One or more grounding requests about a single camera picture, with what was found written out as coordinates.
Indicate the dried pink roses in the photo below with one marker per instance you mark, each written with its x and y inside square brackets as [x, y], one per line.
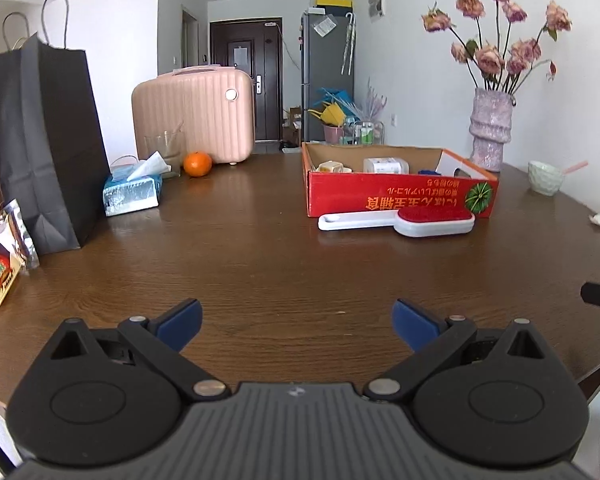
[490, 57]

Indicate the white red lint brush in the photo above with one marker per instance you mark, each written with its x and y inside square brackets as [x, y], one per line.
[430, 222]

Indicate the yellow box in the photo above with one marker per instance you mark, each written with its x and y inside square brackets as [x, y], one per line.
[335, 5]

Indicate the red cardboard box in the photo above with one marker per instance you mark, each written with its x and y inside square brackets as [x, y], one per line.
[380, 197]

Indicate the clear drinking glass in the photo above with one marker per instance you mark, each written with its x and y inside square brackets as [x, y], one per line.
[167, 145]

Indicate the dark brown door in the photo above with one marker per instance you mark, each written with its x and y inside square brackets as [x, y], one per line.
[240, 85]

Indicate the pink bucket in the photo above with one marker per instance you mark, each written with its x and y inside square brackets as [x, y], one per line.
[333, 134]

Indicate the orange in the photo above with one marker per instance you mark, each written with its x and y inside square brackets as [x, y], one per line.
[197, 165]

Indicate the grey refrigerator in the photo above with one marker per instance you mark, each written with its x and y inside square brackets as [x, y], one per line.
[325, 70]

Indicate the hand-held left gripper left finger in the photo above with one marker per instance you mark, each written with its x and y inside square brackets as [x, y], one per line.
[180, 322]

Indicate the yellow plastic item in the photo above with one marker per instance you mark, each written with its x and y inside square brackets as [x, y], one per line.
[330, 114]

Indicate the pink textured vase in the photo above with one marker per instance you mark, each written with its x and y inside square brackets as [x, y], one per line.
[490, 130]

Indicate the blue plastic item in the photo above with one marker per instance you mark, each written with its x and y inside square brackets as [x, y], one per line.
[337, 96]

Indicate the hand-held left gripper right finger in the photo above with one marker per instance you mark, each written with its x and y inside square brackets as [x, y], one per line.
[412, 322]

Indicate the pink ribbed suitcase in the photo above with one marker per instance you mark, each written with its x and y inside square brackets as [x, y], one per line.
[195, 110]

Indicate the purple dried grass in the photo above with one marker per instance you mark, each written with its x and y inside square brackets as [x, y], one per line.
[372, 102]

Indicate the pale green bowl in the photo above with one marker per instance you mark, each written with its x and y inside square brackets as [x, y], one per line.
[545, 179]

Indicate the silver snack packet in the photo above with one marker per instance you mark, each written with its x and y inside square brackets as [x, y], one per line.
[22, 235]

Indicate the white labelled medicine bottle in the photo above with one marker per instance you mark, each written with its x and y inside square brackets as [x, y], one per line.
[385, 165]

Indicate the black paper bag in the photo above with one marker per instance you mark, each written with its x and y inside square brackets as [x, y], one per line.
[45, 150]

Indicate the beige charger plug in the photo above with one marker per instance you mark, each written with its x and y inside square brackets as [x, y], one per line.
[332, 166]

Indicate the blue bottle cap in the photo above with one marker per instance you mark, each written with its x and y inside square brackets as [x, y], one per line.
[430, 172]

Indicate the blue tissue box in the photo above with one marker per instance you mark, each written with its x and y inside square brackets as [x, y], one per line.
[130, 195]

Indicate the white folded umbrella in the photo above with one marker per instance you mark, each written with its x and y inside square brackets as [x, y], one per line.
[349, 42]

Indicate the pink spoon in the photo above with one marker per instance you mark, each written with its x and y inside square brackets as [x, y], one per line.
[575, 167]

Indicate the brown cardboard carton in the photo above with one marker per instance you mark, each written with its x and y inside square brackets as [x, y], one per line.
[294, 127]

